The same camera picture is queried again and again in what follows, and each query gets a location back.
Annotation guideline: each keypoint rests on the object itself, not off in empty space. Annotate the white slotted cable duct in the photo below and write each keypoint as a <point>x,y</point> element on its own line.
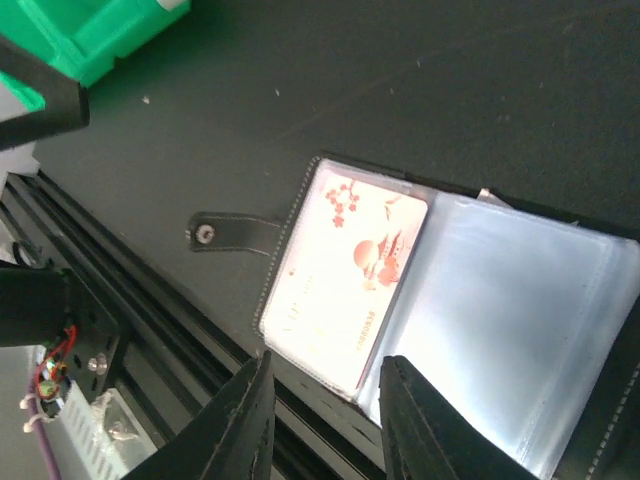
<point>98,440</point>

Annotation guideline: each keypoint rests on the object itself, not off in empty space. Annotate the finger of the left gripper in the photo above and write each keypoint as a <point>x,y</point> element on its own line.
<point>66,101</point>

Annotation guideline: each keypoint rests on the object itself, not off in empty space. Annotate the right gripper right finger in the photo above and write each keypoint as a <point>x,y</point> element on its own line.
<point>425,437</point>

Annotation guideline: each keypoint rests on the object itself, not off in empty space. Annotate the green divided bin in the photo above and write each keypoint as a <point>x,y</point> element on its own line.
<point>84,38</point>

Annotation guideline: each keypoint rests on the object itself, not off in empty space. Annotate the white floral card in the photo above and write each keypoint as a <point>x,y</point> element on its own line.
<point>344,260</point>

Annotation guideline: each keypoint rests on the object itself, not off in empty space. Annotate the black aluminium rail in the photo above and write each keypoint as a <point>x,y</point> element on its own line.
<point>190,320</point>

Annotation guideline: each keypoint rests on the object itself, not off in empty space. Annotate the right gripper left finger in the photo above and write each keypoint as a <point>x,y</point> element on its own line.
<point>231,438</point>

